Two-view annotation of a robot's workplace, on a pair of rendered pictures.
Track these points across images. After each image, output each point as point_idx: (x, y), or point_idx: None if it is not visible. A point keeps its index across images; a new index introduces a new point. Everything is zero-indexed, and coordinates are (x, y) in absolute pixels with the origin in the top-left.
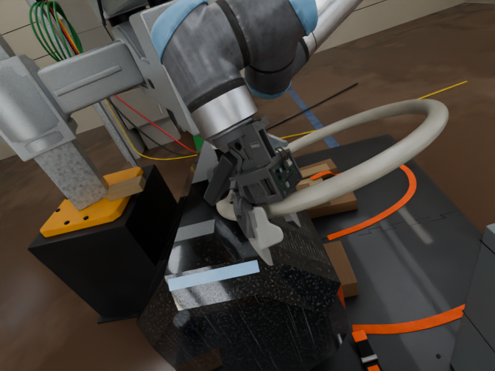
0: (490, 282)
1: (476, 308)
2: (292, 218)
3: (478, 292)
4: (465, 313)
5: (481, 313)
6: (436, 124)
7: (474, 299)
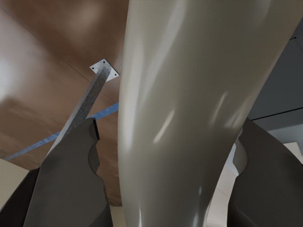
0: (295, 83)
1: (288, 55)
2: (235, 143)
3: (296, 65)
4: (291, 40)
5: (282, 57)
6: None
7: (295, 56)
